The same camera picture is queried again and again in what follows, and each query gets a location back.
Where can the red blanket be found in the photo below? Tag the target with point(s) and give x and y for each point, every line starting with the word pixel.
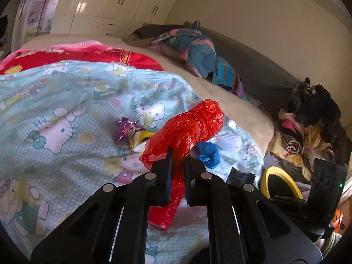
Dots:
pixel 91 50

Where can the Hello Kitty light blue quilt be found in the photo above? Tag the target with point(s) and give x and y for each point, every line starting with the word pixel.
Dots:
pixel 58 137

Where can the black bin with yellow rim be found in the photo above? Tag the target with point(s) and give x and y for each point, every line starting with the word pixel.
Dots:
pixel 276 182

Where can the blue wrapper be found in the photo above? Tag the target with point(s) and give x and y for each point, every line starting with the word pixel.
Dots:
pixel 208 153

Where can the pile of clothes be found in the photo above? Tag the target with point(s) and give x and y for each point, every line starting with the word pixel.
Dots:
pixel 309 128

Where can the beige bed mattress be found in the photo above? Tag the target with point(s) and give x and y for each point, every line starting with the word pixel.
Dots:
pixel 250 118

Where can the grey headboard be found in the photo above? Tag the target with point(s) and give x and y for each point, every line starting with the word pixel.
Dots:
pixel 261 78

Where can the red plastic wrapper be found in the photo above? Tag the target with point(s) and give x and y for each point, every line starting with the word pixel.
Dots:
pixel 182 132

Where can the blue floral bundled blanket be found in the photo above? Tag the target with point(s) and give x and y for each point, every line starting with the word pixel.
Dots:
pixel 189 46

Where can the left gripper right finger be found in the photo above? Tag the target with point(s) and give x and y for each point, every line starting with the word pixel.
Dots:
pixel 243 225

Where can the dark brown garment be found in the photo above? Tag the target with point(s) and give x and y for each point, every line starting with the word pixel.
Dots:
pixel 142 36

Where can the pink patterned sliding door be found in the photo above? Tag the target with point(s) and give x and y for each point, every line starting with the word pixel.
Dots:
pixel 33 18

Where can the right hand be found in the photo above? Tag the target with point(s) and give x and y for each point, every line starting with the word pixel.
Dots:
pixel 327 244

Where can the purple foil candy wrapper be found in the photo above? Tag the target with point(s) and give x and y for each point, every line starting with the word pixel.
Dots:
pixel 126 128

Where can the cream glossy wardrobe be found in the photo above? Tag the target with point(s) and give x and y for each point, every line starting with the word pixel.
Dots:
pixel 112 18

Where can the striped colourful cloth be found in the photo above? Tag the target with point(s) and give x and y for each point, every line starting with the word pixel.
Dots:
pixel 225 76

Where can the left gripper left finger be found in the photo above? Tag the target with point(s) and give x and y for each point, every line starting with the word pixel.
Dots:
pixel 111 225

